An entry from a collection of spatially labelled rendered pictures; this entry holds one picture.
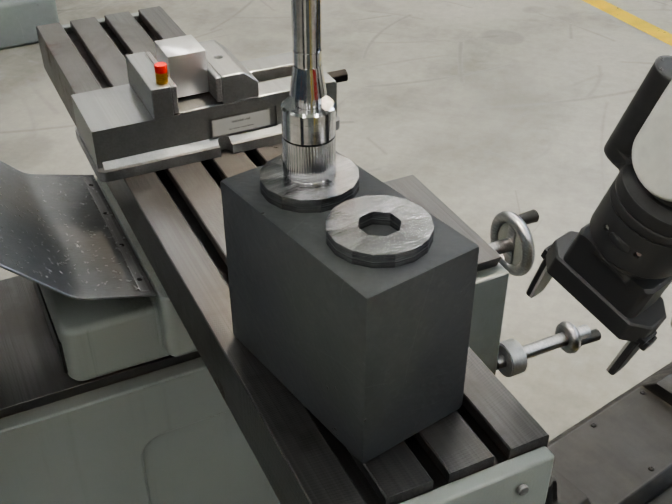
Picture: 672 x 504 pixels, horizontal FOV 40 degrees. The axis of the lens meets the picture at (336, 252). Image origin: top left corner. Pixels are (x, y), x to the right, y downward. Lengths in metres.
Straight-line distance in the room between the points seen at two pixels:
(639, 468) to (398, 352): 0.64
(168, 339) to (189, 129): 0.28
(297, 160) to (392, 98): 2.75
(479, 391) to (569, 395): 1.39
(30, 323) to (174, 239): 0.32
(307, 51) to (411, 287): 0.21
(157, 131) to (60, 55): 0.43
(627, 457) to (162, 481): 0.65
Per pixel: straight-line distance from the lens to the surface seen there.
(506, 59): 3.92
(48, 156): 3.29
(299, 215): 0.80
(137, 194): 1.21
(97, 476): 1.34
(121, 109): 1.27
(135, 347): 1.22
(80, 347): 1.19
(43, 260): 1.16
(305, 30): 0.76
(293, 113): 0.78
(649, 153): 0.74
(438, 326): 0.78
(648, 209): 0.78
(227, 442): 1.39
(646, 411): 1.42
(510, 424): 0.88
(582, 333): 1.65
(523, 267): 1.61
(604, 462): 1.33
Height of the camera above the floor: 1.55
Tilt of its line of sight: 35 degrees down
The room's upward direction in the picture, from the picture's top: straight up
